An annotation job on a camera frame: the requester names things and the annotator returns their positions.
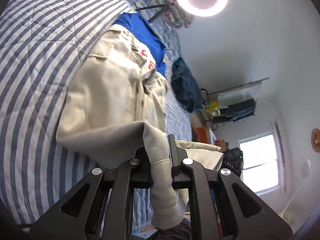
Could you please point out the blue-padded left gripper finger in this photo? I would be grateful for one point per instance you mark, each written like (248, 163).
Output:
(177, 154)

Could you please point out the beige and blue jacket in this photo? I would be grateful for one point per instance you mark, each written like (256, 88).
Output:
(115, 104)

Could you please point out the hanging dark clothes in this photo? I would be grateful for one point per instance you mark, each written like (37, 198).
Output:
(238, 111)

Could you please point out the black metal clothes rack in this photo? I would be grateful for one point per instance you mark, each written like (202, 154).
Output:
(207, 98)

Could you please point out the brown cardboard box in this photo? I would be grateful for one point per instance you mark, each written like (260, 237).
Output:
(222, 144)

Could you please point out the window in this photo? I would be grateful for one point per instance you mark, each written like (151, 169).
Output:
(261, 172)

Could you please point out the orange blanket bundle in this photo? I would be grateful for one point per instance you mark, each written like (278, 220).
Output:
(203, 135)

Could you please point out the yellow box on rack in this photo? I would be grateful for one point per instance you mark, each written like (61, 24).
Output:
(213, 109)

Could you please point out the hanging striped cloth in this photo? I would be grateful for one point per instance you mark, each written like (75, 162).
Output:
(239, 94)

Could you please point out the dark navy garment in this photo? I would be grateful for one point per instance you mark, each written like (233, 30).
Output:
(185, 87)

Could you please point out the grey striped quilt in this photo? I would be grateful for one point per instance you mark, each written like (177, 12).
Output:
(43, 45)

